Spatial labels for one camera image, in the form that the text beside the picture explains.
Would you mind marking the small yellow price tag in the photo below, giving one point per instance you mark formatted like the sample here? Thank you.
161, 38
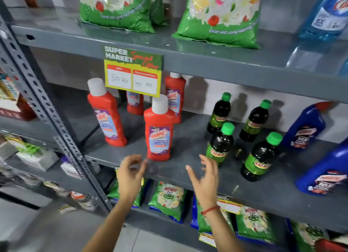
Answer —
207, 239
231, 205

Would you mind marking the white orange bottle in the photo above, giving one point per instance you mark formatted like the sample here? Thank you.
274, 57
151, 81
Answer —
84, 201

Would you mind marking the red packet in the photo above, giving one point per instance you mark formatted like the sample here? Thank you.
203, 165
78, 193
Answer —
331, 246

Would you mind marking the white purple packet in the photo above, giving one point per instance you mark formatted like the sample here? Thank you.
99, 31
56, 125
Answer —
69, 169

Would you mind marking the grey packet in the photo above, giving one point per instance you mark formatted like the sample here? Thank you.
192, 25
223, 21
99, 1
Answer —
6, 150

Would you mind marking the person's left hand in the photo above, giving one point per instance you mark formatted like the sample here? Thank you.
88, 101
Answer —
129, 178

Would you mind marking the person's left forearm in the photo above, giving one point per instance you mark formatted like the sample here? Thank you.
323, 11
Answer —
108, 227

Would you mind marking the grey metal shelf rack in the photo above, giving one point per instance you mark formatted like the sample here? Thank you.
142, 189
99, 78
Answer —
190, 59

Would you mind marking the red brown goods box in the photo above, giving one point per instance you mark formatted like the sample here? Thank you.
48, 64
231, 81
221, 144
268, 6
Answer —
13, 107

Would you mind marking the person's left thumb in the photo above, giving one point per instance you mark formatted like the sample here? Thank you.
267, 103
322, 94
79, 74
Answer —
142, 169

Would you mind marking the person's right hand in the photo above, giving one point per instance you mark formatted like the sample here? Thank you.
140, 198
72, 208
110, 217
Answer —
206, 186

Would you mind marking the clear blue liquid bottle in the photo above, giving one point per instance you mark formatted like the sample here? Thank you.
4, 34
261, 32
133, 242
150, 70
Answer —
326, 15

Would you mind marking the green yellow price sign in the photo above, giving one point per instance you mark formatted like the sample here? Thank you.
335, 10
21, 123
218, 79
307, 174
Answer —
133, 69

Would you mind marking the large green detergent bag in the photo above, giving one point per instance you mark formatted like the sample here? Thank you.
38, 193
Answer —
117, 10
158, 7
220, 18

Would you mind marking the small green detergent packet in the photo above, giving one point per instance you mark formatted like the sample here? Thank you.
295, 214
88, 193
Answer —
168, 200
255, 223
307, 235
202, 222
115, 192

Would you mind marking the white green soap packet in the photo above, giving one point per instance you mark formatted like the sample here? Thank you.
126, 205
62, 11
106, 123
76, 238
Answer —
38, 158

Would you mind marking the person's right forearm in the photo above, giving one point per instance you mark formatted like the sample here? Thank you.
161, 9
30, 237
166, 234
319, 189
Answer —
223, 232

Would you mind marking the dark bottle green cap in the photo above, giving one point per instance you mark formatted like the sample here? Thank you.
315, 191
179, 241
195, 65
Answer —
254, 122
219, 114
259, 159
220, 147

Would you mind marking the red cleaner bottle white cap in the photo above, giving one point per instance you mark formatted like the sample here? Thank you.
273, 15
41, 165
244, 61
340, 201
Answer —
135, 103
159, 132
107, 116
175, 97

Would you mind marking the person's right thumb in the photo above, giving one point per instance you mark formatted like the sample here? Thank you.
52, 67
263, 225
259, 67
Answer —
192, 175

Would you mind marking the blue cleaner bottle red cap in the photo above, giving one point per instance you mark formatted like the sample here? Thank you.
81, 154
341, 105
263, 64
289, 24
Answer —
306, 129
326, 173

